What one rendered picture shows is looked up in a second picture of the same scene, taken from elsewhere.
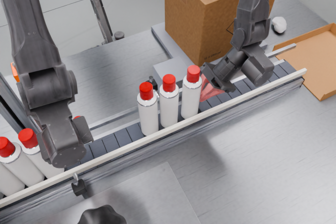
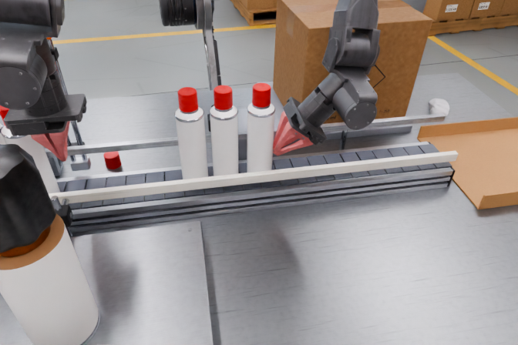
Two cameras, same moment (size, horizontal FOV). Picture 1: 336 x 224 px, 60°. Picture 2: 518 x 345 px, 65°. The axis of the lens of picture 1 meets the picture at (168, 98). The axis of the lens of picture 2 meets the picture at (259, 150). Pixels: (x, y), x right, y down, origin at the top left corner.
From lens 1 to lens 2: 33 cm
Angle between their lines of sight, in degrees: 19
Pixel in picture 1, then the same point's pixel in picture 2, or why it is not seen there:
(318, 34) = (498, 130)
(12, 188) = not seen: outside the picture
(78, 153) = (28, 88)
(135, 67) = not seen: hidden behind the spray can
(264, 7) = (369, 10)
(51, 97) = (18, 6)
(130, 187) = (131, 239)
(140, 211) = (129, 271)
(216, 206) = (252, 306)
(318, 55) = (492, 154)
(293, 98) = (434, 196)
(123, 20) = not seen: hidden behind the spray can
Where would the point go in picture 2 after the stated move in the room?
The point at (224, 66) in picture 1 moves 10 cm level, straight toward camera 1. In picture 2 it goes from (311, 98) to (285, 123)
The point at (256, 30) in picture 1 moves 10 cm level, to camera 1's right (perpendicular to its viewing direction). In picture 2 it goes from (355, 41) to (418, 48)
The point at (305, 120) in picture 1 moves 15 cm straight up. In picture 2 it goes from (445, 229) to (471, 170)
